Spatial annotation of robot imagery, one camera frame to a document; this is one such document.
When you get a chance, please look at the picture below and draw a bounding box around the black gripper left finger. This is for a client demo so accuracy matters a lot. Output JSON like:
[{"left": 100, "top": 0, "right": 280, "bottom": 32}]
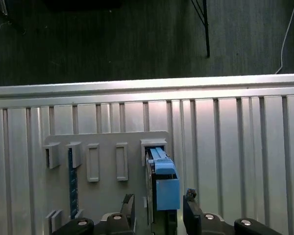
[{"left": 52, "top": 193, "right": 136, "bottom": 235}]

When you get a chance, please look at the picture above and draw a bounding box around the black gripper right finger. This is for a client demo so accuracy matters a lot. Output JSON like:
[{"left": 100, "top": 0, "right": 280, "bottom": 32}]
[{"left": 183, "top": 188, "right": 285, "bottom": 235}]

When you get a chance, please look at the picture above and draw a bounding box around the hard disk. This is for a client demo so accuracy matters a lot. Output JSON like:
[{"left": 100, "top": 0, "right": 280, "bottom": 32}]
[{"left": 144, "top": 146, "right": 182, "bottom": 227}]

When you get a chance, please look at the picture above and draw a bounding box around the grey parts rack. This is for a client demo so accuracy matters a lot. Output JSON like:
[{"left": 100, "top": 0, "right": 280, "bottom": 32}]
[{"left": 43, "top": 131, "right": 177, "bottom": 235}]

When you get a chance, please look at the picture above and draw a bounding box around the RAM stick in rack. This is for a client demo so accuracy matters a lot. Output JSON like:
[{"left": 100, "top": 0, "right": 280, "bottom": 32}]
[{"left": 67, "top": 146, "right": 79, "bottom": 220}]

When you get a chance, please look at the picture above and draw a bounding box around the black stand leg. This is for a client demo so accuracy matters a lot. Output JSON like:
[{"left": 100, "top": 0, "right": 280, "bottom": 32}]
[{"left": 191, "top": 0, "right": 211, "bottom": 58}]

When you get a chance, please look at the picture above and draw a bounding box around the white floor cable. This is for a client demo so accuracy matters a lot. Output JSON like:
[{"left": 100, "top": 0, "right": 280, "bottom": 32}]
[{"left": 275, "top": 0, "right": 294, "bottom": 74}]

